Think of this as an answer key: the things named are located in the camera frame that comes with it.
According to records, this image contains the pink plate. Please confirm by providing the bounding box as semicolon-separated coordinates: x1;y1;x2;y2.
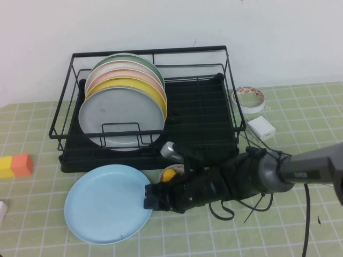
85;69;167;100

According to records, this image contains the white tape roll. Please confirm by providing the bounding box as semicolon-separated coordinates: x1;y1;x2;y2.
232;85;266;115
158;163;186;183

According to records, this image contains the small white object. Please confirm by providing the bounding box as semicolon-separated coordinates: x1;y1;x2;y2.
0;201;8;225

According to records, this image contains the yellow plate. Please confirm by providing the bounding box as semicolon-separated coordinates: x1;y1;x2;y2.
85;77;169;118

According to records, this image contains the black wire dish rack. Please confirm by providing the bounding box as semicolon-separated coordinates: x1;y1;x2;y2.
49;45;247;163

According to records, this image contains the yellow rubber duck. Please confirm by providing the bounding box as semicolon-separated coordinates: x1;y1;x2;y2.
162;170;177;183

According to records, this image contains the light blue plate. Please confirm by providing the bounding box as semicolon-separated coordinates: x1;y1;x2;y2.
63;164;154;238

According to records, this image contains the thin black looped cable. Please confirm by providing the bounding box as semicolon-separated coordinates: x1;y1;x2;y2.
208;198;234;222

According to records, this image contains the grey plate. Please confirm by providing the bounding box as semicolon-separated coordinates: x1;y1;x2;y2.
78;86;166;153

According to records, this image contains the white power adapter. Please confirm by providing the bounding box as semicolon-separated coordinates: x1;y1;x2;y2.
246;116;277;141

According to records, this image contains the green grid table mat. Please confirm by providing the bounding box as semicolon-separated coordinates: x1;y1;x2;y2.
0;82;343;257

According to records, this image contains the orange block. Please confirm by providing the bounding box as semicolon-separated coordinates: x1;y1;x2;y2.
11;153;33;177

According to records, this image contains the yellow block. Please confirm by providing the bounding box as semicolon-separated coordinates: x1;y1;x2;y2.
0;156;16;179

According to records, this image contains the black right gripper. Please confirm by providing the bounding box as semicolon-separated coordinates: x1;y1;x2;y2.
144;166;232;214

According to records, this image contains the green plate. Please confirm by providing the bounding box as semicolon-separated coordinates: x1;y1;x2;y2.
91;52;166;89

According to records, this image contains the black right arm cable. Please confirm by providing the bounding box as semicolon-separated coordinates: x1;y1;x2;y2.
299;184;314;257

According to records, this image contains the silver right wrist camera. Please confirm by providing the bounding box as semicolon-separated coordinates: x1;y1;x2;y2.
160;141;188;165

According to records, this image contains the cream plate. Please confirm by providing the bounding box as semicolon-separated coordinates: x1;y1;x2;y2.
86;61;166;94

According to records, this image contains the black plastic drip tray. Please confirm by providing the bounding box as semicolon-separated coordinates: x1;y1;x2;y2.
59;72;241;173

